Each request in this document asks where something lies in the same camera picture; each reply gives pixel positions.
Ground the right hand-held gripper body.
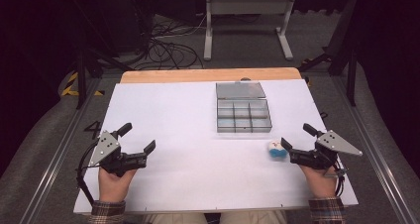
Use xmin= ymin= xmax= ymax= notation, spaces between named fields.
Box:
xmin=289 ymin=129 xmax=364 ymax=171

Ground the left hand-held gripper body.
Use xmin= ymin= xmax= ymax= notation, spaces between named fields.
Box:
xmin=88 ymin=130 xmax=149 ymax=178

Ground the small white and blue toy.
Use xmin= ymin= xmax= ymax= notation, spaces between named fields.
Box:
xmin=268 ymin=140 xmax=287 ymax=160

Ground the grey compartment box with lid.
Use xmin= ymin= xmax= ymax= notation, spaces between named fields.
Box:
xmin=215 ymin=81 xmax=273 ymax=134

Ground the person's left hand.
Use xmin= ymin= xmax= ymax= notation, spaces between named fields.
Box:
xmin=97 ymin=167 xmax=139 ymax=204

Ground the person's right hand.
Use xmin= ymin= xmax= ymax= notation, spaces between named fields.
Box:
xmin=299 ymin=164 xmax=339 ymax=199

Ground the white board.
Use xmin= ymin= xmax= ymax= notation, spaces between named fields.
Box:
xmin=72 ymin=78 xmax=360 ymax=215

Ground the yellow and black floor tape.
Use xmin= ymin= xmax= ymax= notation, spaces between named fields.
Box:
xmin=60 ymin=71 xmax=106 ymax=98

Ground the black tripod stand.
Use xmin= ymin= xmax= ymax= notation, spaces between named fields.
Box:
xmin=63 ymin=0 xmax=135 ymax=110

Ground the black metal stand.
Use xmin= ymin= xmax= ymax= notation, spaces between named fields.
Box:
xmin=297 ymin=0 xmax=361 ymax=107

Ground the white metal stand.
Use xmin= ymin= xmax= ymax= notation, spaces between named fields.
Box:
xmin=203 ymin=0 xmax=297 ymax=61

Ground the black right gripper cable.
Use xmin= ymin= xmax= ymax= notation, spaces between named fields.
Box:
xmin=324 ymin=163 xmax=349 ymax=198

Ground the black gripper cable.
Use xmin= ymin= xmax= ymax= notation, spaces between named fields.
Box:
xmin=324 ymin=163 xmax=349 ymax=198
xmin=75 ymin=140 xmax=101 ymax=207

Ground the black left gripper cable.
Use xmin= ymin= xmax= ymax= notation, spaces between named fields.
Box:
xmin=75 ymin=140 xmax=101 ymax=207

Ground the metal floor rail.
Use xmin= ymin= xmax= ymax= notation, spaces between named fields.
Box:
xmin=19 ymin=77 xmax=102 ymax=224
xmin=332 ymin=74 xmax=420 ymax=224

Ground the tangle of black floor cables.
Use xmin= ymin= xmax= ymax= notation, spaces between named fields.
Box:
xmin=131 ymin=15 xmax=205 ymax=70

